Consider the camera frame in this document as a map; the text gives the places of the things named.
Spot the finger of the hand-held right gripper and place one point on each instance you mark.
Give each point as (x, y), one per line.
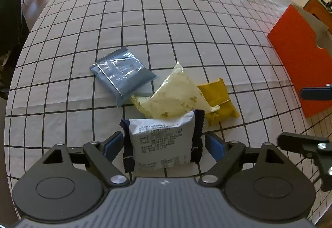
(315, 93)
(298, 141)

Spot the orange chair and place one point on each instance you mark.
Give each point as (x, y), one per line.
(319, 11)

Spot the orange cardboard box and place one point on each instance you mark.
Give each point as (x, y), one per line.
(293, 44)

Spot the grey-blue foil packet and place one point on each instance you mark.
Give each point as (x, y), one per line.
(122, 72)

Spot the white packet with navy edges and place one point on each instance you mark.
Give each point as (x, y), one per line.
(160, 140)

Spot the white checked tablecloth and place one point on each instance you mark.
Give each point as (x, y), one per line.
(155, 23)

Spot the cream star-print packet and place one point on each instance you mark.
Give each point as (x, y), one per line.
(176, 93)

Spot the dark chair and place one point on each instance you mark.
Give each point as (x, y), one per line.
(11, 36)

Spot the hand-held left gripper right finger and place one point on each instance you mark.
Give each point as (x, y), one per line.
(214, 145)

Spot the mustard yellow packet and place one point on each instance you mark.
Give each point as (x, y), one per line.
(215, 90)

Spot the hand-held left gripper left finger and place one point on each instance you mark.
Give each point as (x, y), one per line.
(114, 145)

